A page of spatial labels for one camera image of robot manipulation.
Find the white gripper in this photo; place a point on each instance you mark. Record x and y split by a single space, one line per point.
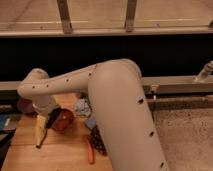
43 105

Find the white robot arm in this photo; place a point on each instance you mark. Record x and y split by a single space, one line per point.
119 104

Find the purple bowl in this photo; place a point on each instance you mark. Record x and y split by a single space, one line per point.
25 106

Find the red bowl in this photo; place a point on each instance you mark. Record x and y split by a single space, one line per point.
63 121

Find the yellow banana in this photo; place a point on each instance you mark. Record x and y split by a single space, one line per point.
40 137

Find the blue object at left edge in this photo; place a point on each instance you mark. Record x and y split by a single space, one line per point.
7 122

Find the crumpled grey cloth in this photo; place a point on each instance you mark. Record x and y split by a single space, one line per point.
82 107

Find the dark grape bunch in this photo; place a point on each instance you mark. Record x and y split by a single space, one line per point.
97 141

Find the orange handled tool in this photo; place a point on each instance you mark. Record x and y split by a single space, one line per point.
90 152

